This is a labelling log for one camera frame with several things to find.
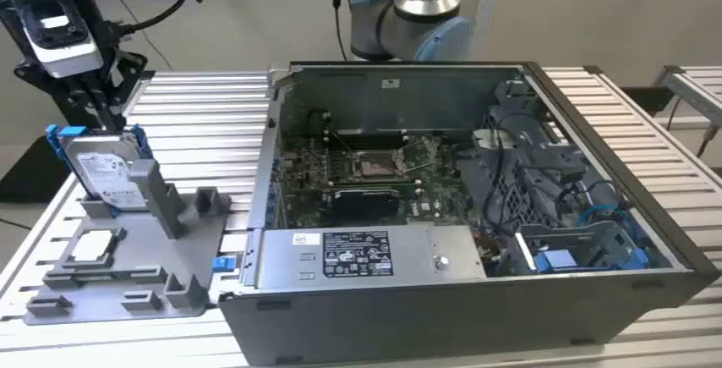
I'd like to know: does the silver metal bracket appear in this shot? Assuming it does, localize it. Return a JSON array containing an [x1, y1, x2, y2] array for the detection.
[[471, 129, 518, 150]]

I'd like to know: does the hard disk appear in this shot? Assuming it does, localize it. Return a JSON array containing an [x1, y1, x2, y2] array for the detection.
[[44, 124, 155, 217]]

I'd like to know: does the black RAM slot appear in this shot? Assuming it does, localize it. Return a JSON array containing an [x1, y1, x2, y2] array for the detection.
[[327, 129, 410, 150], [327, 174, 414, 186]]

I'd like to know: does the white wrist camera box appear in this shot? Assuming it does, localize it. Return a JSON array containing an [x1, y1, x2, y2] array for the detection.
[[22, 0, 107, 78]]

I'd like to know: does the black open PC case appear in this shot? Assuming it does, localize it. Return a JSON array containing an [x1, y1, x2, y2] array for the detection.
[[217, 59, 722, 367]]

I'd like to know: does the metal socket cover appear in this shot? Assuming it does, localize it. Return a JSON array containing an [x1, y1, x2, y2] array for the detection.
[[394, 136, 445, 177]]

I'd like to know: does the long black wire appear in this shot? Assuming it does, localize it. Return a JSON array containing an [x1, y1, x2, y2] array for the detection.
[[483, 113, 543, 234]]

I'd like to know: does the black stand with base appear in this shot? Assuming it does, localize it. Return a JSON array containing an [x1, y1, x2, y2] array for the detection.
[[0, 88, 78, 205]]

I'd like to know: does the grey metal disk bay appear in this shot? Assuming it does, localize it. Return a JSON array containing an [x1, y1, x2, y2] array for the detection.
[[457, 82, 674, 278]]

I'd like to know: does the metal slat side table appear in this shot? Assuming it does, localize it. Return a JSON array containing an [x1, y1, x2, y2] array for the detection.
[[653, 64, 722, 129]]

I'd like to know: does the grey plastic parts rack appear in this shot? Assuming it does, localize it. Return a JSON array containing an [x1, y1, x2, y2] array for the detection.
[[22, 160, 233, 327]]

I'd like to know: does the black graphics card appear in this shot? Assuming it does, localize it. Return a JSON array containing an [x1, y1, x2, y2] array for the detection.
[[331, 188, 399, 223]]

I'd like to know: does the light blue wire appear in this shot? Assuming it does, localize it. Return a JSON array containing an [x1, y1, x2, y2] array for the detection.
[[577, 180, 638, 234]]

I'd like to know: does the silver CPU chip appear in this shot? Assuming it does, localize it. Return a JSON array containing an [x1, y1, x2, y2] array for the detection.
[[67, 232, 123, 261]]

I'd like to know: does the blue plastic bay latch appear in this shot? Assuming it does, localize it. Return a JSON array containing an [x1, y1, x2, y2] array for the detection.
[[533, 250, 578, 274]]

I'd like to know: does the green motherboard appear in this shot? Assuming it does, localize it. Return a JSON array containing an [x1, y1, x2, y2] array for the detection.
[[279, 129, 477, 230]]

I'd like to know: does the black box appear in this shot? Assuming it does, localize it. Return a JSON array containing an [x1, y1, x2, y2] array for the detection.
[[620, 86, 676, 118]]

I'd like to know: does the CPU socket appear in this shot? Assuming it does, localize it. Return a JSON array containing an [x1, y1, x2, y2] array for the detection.
[[353, 150, 399, 181]]

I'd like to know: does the thin wire locking lever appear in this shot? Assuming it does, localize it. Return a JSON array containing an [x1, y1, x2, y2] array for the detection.
[[337, 131, 366, 156]]

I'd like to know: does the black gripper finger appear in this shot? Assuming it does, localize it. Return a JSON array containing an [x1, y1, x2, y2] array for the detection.
[[12, 60, 114, 129], [103, 52, 150, 130]]

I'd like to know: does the silver power supply unit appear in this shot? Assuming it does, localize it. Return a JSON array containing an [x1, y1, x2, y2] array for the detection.
[[253, 224, 489, 291]]

